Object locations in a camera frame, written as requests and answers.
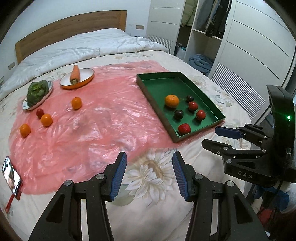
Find orange enamel dish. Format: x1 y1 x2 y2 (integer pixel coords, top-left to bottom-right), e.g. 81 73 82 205
60 68 95 90

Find orange carrot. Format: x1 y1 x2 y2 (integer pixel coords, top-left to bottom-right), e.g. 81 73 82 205
70 65 80 85

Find pink plastic sheet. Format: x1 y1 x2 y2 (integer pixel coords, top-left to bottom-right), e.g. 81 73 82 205
9 61 189 195

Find orange tangerine front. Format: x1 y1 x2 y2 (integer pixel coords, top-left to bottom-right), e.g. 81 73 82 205
165 94 180 108

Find blue folded towel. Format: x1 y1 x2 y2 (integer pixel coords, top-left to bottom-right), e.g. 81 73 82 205
188 54 213 77

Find white duvet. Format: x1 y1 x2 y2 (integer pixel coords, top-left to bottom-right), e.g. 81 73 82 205
1 28 169 100

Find red apple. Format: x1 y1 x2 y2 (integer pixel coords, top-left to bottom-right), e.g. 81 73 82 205
196 109 206 121
178 123 191 136
188 101 198 112
36 108 45 119

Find orange tangerine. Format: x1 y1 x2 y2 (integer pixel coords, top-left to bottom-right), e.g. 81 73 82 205
20 123 31 138
41 113 53 128
165 94 180 108
71 97 82 110

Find white bag on floor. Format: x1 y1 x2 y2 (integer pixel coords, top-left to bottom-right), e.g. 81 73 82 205
176 43 186 60

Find floral bed sheet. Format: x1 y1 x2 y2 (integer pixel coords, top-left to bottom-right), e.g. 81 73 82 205
1 51 250 240

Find wall socket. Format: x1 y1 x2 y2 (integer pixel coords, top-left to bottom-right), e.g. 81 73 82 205
135 25 144 30
8 62 15 70

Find right gloved hand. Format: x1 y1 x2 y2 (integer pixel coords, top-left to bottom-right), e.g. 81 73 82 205
249 182 296 230

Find smartphone in red case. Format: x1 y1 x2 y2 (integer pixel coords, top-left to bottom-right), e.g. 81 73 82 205
1 156 23 200

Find hanging dark clothes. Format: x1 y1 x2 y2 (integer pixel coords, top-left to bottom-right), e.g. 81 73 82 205
199 0 232 39

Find green shallow tray box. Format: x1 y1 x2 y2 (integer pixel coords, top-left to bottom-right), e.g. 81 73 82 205
137 72 226 143

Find white plate dark rim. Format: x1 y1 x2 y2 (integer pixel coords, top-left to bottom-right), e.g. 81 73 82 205
23 80 53 111

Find wall socket right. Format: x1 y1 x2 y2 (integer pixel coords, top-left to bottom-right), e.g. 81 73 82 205
135 25 144 30

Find white wardrobe with shelves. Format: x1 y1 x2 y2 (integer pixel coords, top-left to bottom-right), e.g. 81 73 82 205
145 0 296 125

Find green leafy vegetable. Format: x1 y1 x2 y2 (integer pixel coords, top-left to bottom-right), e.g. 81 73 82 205
27 80 49 107

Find wall socket left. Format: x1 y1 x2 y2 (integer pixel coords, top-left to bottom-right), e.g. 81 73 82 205
8 62 15 70

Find red phone wrist strap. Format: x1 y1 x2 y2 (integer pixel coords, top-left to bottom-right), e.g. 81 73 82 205
4 194 16 214

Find wooden headboard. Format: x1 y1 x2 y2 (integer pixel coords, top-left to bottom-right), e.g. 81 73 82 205
15 10 127 63

